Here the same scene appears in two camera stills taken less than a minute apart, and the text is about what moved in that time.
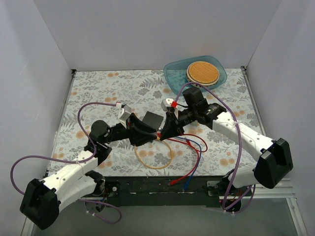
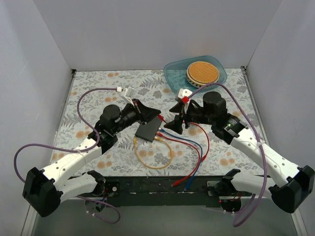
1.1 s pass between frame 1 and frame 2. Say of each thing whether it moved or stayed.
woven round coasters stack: stayed
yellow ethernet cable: stayed
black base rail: stayed
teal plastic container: stayed
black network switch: moved
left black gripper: moved
